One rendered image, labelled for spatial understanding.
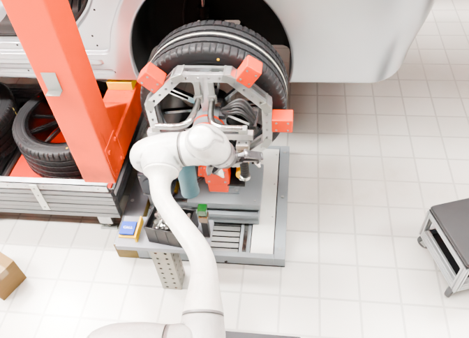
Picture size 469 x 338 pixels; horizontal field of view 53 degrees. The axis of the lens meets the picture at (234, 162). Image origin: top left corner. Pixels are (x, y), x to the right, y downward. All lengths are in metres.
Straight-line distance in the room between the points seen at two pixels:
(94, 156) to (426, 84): 2.48
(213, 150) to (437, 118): 2.42
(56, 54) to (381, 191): 1.96
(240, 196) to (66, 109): 1.03
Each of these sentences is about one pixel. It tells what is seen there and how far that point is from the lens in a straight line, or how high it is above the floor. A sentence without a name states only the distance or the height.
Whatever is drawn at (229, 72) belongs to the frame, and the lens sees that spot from 1.88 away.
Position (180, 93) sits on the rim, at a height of 0.94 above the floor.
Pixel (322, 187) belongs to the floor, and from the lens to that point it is 2.91.
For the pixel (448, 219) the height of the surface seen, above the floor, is 0.34.
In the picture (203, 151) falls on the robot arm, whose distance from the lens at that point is 1.27.
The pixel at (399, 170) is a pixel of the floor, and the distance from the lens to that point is 3.08.
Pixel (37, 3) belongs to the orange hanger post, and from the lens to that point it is 1.82.
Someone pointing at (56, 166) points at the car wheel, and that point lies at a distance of 2.74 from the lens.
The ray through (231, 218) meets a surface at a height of 0.14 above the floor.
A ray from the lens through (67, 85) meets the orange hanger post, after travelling 1.99.
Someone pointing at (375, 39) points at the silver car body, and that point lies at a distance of 2.31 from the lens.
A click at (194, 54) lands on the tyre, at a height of 1.16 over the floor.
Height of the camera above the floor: 2.23
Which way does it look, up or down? 47 degrees down
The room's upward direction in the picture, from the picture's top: 6 degrees counter-clockwise
